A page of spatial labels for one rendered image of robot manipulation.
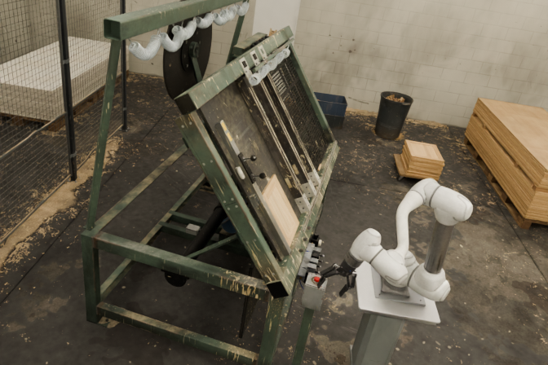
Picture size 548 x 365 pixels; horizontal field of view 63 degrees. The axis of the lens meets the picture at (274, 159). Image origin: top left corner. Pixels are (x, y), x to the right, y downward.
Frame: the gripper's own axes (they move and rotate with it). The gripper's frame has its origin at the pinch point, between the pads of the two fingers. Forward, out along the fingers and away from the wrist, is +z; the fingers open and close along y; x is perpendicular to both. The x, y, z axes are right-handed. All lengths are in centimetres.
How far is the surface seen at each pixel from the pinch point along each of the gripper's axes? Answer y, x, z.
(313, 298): -6.7, -17.7, 23.9
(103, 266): 106, -124, 156
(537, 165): -284, -260, -68
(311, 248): -17, -77, 31
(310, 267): -13, -54, 30
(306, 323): -15, -21, 46
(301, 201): 0, -99, 11
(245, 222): 49, -32, 3
